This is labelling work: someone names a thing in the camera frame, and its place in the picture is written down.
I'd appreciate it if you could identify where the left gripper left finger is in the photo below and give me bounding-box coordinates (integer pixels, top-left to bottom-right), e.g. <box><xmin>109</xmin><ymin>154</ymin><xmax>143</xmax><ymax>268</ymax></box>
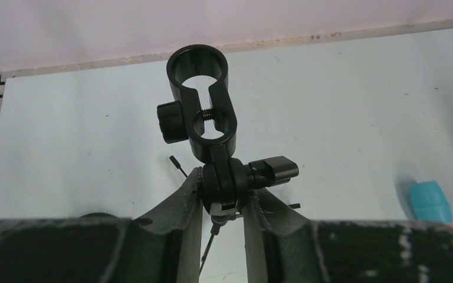
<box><xmin>0</xmin><ymin>167</ymin><xmax>202</xmax><ymax>282</ymax></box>

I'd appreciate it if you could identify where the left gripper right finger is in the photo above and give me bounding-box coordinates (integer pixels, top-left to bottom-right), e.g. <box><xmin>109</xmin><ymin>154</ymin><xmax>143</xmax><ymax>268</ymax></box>
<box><xmin>243</xmin><ymin>189</ymin><xmax>453</xmax><ymax>282</ymax></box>

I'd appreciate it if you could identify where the tall black tripod stand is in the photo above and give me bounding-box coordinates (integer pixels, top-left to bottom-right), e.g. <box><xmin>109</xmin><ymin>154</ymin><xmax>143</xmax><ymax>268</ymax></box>
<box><xmin>157</xmin><ymin>44</ymin><xmax>299</xmax><ymax>265</ymax></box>

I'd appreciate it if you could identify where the blue microphone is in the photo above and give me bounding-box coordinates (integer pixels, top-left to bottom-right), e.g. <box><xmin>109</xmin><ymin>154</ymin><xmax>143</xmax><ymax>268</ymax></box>
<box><xmin>409</xmin><ymin>181</ymin><xmax>453</xmax><ymax>225</ymax></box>

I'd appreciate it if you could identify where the black round base stand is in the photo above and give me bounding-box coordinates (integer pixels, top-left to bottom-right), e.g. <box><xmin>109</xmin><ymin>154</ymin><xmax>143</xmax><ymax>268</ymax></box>
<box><xmin>80</xmin><ymin>212</ymin><xmax>117</xmax><ymax>218</ymax></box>

